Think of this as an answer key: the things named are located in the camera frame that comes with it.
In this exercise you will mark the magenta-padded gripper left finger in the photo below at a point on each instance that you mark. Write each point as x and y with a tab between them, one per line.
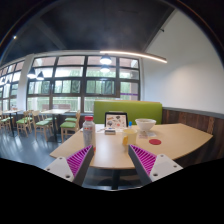
78	161

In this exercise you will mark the group of green-seated wooden chairs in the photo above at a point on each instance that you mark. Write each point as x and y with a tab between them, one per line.
41	123

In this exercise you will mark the flat round red coaster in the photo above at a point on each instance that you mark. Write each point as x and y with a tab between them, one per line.
155	142

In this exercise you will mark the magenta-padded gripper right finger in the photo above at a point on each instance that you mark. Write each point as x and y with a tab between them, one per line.
144	160

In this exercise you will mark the light wooden dining table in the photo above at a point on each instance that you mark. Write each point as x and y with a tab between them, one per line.
55	111

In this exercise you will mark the red-capped clear drink bottle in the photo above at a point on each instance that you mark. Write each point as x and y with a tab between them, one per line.
88	133

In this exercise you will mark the small blue-capped bottle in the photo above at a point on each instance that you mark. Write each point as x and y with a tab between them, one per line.
130	124

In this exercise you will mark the small dark box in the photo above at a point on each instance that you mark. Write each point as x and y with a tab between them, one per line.
110	131

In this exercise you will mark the white paper sheet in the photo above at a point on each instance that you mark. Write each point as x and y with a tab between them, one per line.
100	129

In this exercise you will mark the long curved light strip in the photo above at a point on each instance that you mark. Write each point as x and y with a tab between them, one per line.
140	55

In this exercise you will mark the black-framed sticker picture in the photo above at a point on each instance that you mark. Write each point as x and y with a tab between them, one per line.
116	120

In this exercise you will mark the large dark-framed window wall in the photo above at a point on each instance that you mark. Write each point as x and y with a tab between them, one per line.
70	86

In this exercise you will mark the white ceramic bowl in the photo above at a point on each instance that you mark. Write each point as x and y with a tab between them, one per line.
145	124

